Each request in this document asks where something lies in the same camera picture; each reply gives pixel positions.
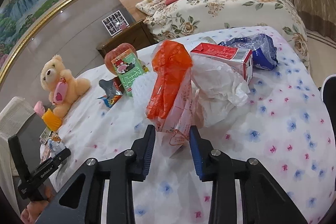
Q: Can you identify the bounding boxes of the orange white plastic bag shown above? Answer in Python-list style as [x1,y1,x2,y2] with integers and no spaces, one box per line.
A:
[146,40,194,157]

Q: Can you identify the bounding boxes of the white paper bag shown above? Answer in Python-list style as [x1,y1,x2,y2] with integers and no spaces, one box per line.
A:
[191,54,250,128]

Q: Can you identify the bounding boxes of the green drink carton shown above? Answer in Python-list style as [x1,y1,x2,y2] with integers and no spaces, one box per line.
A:
[112,49,145,97]

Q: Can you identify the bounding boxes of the red white milk carton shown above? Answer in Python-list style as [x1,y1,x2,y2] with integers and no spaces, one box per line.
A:
[190,43,253,83]

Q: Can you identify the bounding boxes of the blue plastic wrapper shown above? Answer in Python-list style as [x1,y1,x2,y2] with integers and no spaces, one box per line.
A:
[219,34,278,71]

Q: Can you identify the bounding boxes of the person's left hand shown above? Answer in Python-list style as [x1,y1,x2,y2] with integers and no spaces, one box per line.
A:
[20,186,54,224]

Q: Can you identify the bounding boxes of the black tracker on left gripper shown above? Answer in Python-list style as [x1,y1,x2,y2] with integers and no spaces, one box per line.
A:
[7,134,35,188]

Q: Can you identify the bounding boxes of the small cards pile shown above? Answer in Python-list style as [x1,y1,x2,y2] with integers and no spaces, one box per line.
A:
[39,127,66,162]

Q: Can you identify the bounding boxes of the yellow orange toy block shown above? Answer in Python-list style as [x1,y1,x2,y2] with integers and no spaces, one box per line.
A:
[42,109,62,132]

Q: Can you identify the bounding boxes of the white cloth covered chair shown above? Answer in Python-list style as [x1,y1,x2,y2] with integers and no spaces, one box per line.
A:
[1,97,35,215]

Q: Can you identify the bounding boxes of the pink toy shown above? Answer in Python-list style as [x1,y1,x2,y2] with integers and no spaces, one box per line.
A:
[34,101,46,117]

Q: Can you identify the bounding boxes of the white flowered bed sheet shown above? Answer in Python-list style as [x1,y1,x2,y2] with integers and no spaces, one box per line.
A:
[39,25,332,224]

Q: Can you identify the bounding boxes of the beige teddy bear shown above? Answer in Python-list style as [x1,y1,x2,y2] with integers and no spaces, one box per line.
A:
[41,55,91,119]

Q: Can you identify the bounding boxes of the red apple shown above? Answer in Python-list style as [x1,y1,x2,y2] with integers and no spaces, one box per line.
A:
[104,43,137,75]

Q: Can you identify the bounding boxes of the brown wooden nightstand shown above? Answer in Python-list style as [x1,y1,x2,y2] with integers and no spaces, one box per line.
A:
[96,20,157,58]

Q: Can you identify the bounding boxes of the floral pillow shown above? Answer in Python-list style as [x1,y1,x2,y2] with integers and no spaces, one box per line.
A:
[135,0,166,16]

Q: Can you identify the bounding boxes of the floral bed quilt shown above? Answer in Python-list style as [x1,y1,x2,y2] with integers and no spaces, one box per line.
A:
[144,0,310,68]

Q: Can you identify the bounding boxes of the black white photo frame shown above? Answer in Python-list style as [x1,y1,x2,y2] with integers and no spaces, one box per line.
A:
[102,10,129,36]

